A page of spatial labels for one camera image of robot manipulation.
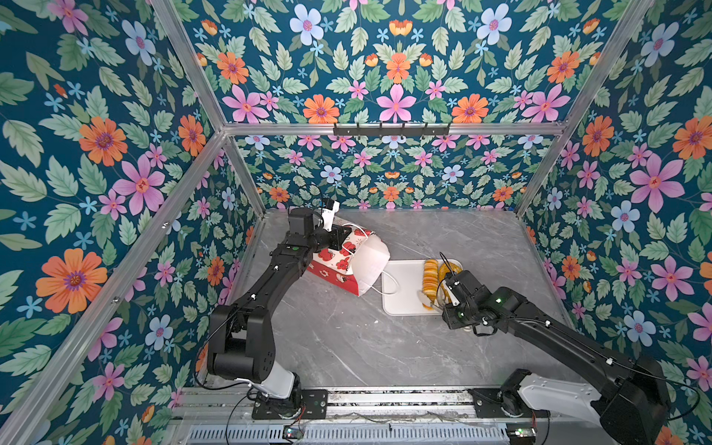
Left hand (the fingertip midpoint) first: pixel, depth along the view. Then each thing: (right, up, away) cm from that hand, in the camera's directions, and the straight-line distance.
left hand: (353, 222), depth 82 cm
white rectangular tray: (+16, -21, +15) cm, 30 cm away
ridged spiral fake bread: (+26, -20, +14) cm, 35 cm away
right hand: (+28, -27, -2) cm, 39 cm away
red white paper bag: (0, -15, +17) cm, 23 cm away
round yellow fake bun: (+32, -16, +16) cm, 39 cm away
